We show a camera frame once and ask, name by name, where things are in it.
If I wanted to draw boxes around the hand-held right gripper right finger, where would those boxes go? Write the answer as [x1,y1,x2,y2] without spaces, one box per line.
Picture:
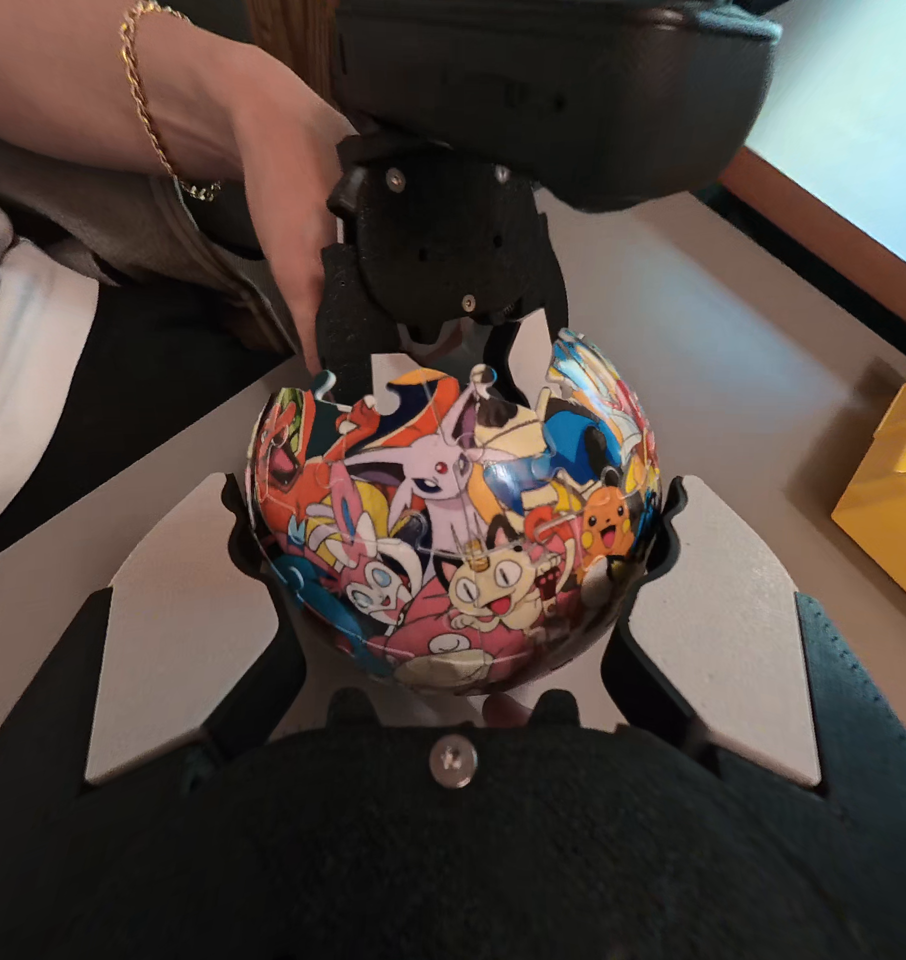
[600,474,825,789]

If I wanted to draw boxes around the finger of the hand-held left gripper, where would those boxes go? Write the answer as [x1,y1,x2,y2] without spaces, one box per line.
[483,315,553,407]
[370,351,434,412]

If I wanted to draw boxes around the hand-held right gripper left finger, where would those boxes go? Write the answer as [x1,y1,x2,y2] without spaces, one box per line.
[84,472,309,786]

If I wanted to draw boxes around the colourful cartoon puzzle ball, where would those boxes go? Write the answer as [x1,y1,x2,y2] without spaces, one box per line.
[245,328,664,699]

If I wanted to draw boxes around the person's left forearm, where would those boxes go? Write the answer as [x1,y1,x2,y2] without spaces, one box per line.
[0,0,171,181]

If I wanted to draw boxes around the person's right hand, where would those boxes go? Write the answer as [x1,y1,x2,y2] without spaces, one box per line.
[483,693,535,729]

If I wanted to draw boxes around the person's left hand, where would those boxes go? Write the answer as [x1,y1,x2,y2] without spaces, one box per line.
[160,15,360,370]

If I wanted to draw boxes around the yellow plastic bin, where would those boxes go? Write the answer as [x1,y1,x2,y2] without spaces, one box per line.
[831,348,906,618]

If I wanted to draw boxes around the black trousers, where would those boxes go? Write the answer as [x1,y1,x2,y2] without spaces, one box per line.
[0,281,308,571]

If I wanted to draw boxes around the wood-framed partition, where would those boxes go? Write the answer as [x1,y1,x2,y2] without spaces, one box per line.
[719,0,906,361]

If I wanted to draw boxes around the white garment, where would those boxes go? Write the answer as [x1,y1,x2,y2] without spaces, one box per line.
[0,191,102,549]

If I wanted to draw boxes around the grey-beige garment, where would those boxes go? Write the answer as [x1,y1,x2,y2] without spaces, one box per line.
[0,127,308,357]

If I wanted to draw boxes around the gold chain bracelet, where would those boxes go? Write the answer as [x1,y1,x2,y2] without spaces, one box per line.
[119,0,222,204]

